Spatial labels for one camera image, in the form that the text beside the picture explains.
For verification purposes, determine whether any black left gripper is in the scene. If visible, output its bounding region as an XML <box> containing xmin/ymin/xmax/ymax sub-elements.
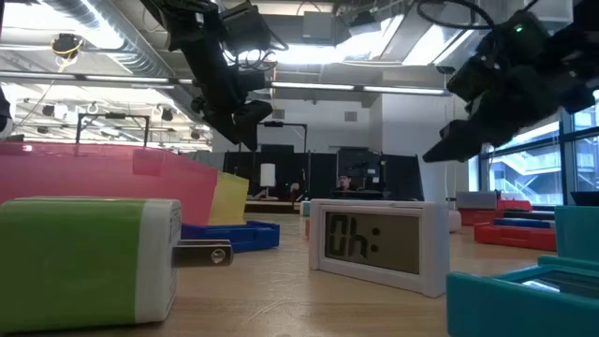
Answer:
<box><xmin>180</xmin><ymin>27</ymin><xmax>274</xmax><ymax>152</ymax></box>

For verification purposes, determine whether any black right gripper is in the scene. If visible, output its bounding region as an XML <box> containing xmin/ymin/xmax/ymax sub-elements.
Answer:
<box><xmin>422</xmin><ymin>41</ymin><xmax>599</xmax><ymax>164</ymax></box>

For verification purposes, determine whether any lavender charger block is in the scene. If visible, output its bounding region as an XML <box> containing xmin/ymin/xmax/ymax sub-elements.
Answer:
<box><xmin>455</xmin><ymin>190</ymin><xmax>499</xmax><ymax>211</ymax></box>

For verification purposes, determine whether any red charger block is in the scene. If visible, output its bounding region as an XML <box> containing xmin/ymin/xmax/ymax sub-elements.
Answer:
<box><xmin>457</xmin><ymin>208</ymin><xmax>499</xmax><ymax>227</ymax></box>

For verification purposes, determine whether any white digital clock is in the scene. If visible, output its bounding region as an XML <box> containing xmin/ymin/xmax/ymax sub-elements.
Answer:
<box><xmin>308</xmin><ymin>198</ymin><xmax>451</xmax><ymax>299</ymax></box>

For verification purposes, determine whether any green charger block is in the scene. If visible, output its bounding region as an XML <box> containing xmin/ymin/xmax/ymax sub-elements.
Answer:
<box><xmin>0</xmin><ymin>196</ymin><xmax>234</xmax><ymax>334</ymax></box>

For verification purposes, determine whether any white cylinder lamp shade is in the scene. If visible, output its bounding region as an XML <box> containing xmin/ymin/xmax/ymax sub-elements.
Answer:
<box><xmin>259</xmin><ymin>162</ymin><xmax>277</xmax><ymax>189</ymax></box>

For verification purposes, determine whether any large dark-framed window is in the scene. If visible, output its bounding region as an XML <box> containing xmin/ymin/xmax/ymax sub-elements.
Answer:
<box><xmin>467</xmin><ymin>93</ymin><xmax>599</xmax><ymax>208</ymax></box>

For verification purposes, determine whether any yellow translucent bin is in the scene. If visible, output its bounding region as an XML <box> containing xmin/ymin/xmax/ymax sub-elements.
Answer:
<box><xmin>208</xmin><ymin>171</ymin><xmax>251</xmax><ymax>227</ymax></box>

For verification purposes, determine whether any background wooden table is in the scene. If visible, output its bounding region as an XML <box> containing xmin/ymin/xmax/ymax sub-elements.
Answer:
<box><xmin>244</xmin><ymin>199</ymin><xmax>311</xmax><ymax>208</ymax></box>

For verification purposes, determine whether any black partition curtain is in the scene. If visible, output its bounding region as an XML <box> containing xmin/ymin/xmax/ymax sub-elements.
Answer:
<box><xmin>223</xmin><ymin>150</ymin><xmax>425</xmax><ymax>203</ymax></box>

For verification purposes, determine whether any ceiling tube light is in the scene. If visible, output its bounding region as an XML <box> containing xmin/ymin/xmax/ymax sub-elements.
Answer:
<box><xmin>270</xmin><ymin>81</ymin><xmax>446</xmax><ymax>96</ymax></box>
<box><xmin>0</xmin><ymin>70</ymin><xmax>194</xmax><ymax>89</ymax></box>

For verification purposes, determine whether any dark monitor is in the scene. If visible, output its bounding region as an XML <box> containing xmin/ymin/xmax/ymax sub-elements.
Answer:
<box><xmin>336</xmin><ymin>148</ymin><xmax>383</xmax><ymax>179</ymax></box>

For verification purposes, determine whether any grey ceiling box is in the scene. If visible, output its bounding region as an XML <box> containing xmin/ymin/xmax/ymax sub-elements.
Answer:
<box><xmin>301</xmin><ymin>10</ymin><xmax>351</xmax><ymax>47</ymax></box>

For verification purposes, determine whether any red translucent bin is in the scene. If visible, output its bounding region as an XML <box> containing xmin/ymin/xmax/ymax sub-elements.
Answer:
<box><xmin>0</xmin><ymin>141</ymin><xmax>219</xmax><ymax>227</ymax></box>

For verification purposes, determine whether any black camera stand frame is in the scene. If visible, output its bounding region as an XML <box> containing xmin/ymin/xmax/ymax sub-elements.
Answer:
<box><xmin>238</xmin><ymin>121</ymin><xmax>309</xmax><ymax>202</ymax></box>

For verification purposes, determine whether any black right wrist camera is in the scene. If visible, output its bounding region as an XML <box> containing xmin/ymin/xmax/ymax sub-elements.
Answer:
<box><xmin>446</xmin><ymin>46</ymin><xmax>500</xmax><ymax>103</ymax></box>

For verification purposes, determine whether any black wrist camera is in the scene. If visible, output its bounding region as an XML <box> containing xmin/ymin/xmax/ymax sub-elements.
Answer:
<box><xmin>218</xmin><ymin>1</ymin><xmax>273</xmax><ymax>56</ymax></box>
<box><xmin>446</xmin><ymin>46</ymin><xmax>500</xmax><ymax>103</ymax></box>

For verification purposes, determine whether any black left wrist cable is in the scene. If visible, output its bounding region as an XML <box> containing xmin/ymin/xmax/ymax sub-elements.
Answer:
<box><xmin>223</xmin><ymin>27</ymin><xmax>290</xmax><ymax>74</ymax></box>

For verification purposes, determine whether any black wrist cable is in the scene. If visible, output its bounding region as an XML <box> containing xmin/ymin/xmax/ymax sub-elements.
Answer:
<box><xmin>416</xmin><ymin>0</ymin><xmax>497</xmax><ymax>32</ymax></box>
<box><xmin>223</xmin><ymin>27</ymin><xmax>290</xmax><ymax>74</ymax></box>

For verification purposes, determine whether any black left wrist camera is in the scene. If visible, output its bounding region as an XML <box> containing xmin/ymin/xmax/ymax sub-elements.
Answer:
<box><xmin>218</xmin><ymin>1</ymin><xmax>273</xmax><ymax>56</ymax></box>

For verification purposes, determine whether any black aluminium table frame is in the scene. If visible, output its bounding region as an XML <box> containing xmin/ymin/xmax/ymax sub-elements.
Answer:
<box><xmin>244</xmin><ymin>204</ymin><xmax>558</xmax><ymax>222</ymax></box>

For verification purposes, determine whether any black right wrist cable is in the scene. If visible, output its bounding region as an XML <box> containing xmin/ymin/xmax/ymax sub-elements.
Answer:
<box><xmin>416</xmin><ymin>0</ymin><xmax>497</xmax><ymax>32</ymax></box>

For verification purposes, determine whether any black yellow cable reel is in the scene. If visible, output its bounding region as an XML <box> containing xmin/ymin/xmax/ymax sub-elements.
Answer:
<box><xmin>50</xmin><ymin>32</ymin><xmax>85</xmax><ymax>62</ymax></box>

